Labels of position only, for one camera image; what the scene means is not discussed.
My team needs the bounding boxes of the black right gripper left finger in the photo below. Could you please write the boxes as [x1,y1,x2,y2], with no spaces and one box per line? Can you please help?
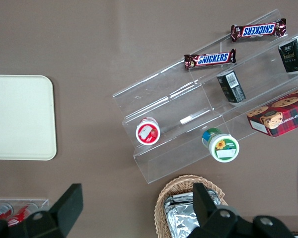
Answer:
[0,183,84,238]

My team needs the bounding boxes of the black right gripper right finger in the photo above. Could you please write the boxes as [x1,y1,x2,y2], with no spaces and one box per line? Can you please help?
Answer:
[190,182,297,238]

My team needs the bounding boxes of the foil-wrapped sandwich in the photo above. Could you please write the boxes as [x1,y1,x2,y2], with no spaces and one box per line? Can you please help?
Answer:
[163,195,202,238]
[166,188,225,207]

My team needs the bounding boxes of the woven wicker basket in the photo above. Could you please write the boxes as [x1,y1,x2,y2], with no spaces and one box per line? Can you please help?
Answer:
[154,174,228,238]

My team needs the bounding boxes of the cream plastic tray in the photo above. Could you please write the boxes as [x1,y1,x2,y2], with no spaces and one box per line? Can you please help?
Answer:
[0,74,58,161]

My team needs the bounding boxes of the clear acrylic can holder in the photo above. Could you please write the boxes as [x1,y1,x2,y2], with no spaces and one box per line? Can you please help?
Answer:
[0,197,50,211]

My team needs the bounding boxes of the red soda can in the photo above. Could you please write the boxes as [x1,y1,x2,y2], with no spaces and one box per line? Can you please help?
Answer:
[0,202,14,222]
[6,202,40,228]

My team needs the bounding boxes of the green sunflower yogurt cup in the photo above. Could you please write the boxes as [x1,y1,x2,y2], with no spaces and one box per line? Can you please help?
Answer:
[201,127,240,163]

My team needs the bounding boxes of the red strawberry yogurt cup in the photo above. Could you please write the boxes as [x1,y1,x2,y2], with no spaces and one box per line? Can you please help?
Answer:
[135,117,161,146]

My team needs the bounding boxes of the clear acrylic stepped shelf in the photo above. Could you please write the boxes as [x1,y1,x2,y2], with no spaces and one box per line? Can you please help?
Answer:
[112,8,298,184]

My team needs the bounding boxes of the red tartan cookie box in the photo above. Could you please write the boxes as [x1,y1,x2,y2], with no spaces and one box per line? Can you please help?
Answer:
[246,85,298,138]

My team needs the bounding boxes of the dark green box with barcode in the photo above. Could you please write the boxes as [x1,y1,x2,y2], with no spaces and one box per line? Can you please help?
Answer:
[216,70,246,104]

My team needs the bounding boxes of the Snickers bar upright print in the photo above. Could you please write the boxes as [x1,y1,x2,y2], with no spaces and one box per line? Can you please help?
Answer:
[183,48,237,71]

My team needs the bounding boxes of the dark green box gold print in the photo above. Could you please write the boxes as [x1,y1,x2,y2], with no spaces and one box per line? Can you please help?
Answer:
[278,34,298,73]

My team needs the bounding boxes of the Snickers bar upside-down print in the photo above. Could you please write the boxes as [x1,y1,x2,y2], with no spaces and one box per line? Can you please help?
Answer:
[230,17,288,43]

